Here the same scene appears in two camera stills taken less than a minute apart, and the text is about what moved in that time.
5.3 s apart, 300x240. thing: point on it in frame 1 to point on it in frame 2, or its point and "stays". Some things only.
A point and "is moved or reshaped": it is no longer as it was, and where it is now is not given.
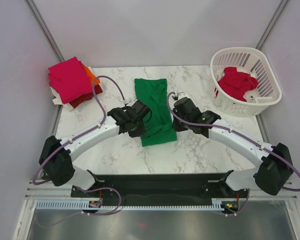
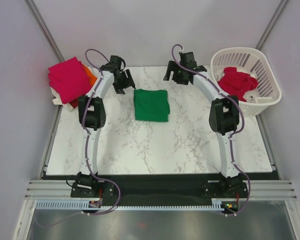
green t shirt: [160, 128] is moved or reshaped
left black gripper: [140, 132] to [129, 82]
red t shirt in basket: [236, 83] stays
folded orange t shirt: [91, 76] stays
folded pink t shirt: [69, 79] stays
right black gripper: [177, 127] to [172, 66]
